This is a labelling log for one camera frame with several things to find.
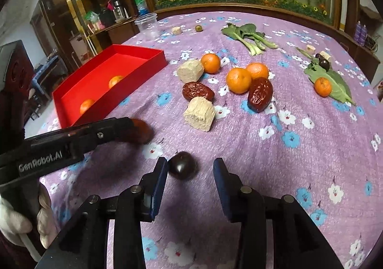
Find beige cake block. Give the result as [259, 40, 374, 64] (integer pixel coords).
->
[177, 59, 204, 84]
[183, 97, 215, 132]

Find orange mandarin on leaf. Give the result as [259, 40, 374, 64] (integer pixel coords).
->
[314, 77, 332, 97]

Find orange mandarin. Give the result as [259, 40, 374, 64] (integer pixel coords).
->
[79, 99, 95, 115]
[201, 53, 221, 74]
[226, 67, 252, 95]
[314, 77, 332, 97]
[108, 75, 124, 89]
[246, 62, 269, 80]

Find bok choy stalk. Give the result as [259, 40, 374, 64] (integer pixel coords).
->
[221, 23, 278, 56]

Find dark plum front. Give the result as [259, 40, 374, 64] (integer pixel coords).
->
[168, 151, 198, 180]

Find green snack bag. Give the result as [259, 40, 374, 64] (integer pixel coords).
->
[84, 11, 105, 34]

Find left hand white glove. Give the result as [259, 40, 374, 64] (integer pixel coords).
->
[1, 183, 58, 249]

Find small beige piece by cup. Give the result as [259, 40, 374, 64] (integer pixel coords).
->
[171, 26, 182, 36]

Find dark plum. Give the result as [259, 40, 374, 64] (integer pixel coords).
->
[168, 151, 198, 180]
[319, 58, 330, 71]

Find green leaf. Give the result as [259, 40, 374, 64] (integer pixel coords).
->
[296, 47, 356, 106]

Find red date front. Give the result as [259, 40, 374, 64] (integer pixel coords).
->
[129, 119, 154, 145]

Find clear plastic cup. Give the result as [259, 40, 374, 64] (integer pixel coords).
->
[134, 12, 160, 41]

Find small green olive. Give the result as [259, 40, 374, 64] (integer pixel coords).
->
[195, 25, 203, 32]

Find purple bottles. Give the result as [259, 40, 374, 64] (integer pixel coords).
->
[354, 21, 367, 47]

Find black thermos flask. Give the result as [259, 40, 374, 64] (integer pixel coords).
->
[110, 0, 127, 21]

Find dark plum on leaf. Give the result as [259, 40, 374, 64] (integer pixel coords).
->
[319, 58, 330, 71]

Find small white piece right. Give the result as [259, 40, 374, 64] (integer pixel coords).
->
[319, 50, 332, 62]

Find red date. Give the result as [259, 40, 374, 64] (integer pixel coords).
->
[182, 82, 215, 102]
[247, 77, 273, 113]
[129, 119, 154, 145]

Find small beige piece right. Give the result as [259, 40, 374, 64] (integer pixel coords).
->
[306, 44, 316, 55]

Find green water bottle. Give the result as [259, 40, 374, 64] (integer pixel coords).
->
[134, 0, 149, 16]

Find red shallow box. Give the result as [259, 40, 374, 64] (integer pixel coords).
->
[53, 45, 168, 128]

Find purple floral tablecloth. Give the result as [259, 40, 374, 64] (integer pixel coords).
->
[42, 12, 382, 268]

